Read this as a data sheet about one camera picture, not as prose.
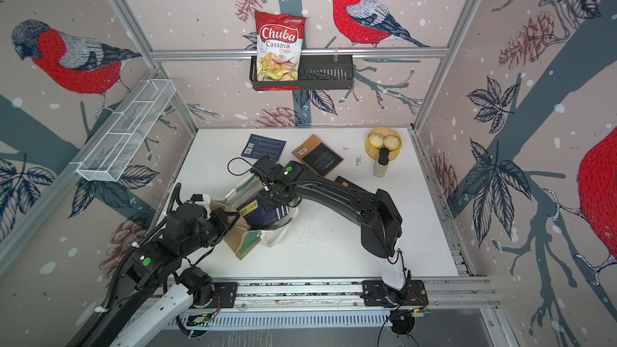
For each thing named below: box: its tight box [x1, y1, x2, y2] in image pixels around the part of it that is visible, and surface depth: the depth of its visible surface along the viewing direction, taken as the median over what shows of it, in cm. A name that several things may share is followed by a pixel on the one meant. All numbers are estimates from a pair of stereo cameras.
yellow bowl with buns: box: [364, 126, 403, 162], surface depth 110 cm
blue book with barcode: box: [241, 133, 287, 163], surface depth 114 cm
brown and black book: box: [291, 134, 345, 178], surface depth 112 cm
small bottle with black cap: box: [373, 146, 390, 178], surface depth 100 cm
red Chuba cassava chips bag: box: [253, 10, 307, 91], surface depth 86 cm
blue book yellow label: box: [236, 194, 290, 231], surface depth 85 cm
